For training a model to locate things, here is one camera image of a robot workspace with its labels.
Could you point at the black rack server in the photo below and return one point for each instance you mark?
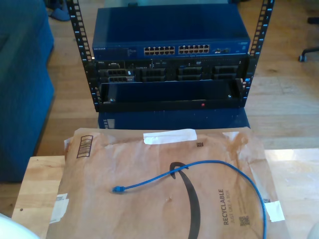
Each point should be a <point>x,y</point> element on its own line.
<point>172,72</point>

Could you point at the black rack shelf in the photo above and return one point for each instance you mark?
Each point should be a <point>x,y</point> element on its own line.
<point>162,105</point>

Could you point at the blue slipper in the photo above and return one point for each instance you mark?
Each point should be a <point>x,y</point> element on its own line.
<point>59,15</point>

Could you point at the brown paper mailer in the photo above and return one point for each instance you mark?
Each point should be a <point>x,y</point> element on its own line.
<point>124,211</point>

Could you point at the white shipping label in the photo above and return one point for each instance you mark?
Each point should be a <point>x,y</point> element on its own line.
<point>59,209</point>

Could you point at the short white tape strip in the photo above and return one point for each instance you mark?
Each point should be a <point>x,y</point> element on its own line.
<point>274,211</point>

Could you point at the blue network switch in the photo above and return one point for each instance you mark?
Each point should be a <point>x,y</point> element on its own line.
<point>169,25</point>

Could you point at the long white tape strip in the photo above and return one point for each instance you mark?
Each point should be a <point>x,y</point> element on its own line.
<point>169,136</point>

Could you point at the black server rack frame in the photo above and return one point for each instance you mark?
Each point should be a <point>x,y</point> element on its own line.
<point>90,74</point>

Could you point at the blue sofa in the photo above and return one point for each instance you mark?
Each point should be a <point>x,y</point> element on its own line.
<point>22,99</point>

